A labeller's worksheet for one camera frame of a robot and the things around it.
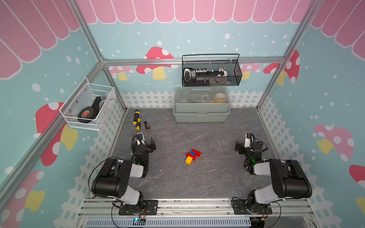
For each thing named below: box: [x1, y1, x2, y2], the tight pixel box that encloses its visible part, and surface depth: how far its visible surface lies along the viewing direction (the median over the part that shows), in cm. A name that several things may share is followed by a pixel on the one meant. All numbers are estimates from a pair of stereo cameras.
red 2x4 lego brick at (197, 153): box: [191, 148, 202, 158], surface depth 96 cm
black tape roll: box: [77, 95, 102, 124], surface depth 71 cm
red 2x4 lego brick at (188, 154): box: [186, 152, 197, 162], surface depth 93 cm
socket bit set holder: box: [183, 67, 229, 85], surface depth 89 cm
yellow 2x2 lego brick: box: [185, 155, 193, 166], surface depth 91 cm
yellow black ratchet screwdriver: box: [132, 109, 142, 131], surface depth 114 cm
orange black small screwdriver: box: [140, 113, 151, 132], surface depth 108 cm
